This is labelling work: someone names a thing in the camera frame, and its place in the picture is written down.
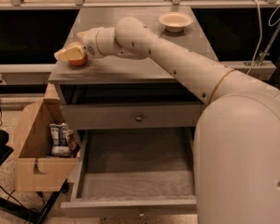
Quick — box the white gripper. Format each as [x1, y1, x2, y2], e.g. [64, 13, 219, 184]
[54, 28, 100, 62]

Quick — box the red apple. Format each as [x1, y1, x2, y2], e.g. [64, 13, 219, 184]
[69, 43, 88, 66]

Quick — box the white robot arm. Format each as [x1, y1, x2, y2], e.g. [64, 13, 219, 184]
[54, 17, 280, 224]

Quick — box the grey drawer cabinet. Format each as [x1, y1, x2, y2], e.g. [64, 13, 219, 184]
[49, 6, 228, 142]

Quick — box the closed grey top drawer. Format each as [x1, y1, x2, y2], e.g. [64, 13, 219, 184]
[61, 103, 206, 130]

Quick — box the open grey lower drawer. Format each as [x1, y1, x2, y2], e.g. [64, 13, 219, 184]
[61, 128, 196, 217]

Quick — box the snack bag in box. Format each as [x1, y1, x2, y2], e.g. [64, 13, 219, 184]
[49, 122, 77, 158]

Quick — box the beige bowl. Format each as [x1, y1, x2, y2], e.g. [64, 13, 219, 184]
[159, 12, 193, 33]

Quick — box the cardboard box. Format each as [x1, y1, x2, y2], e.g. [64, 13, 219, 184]
[13, 84, 80, 191]

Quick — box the white cable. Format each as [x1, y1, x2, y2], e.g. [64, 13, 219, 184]
[244, 0, 280, 77]

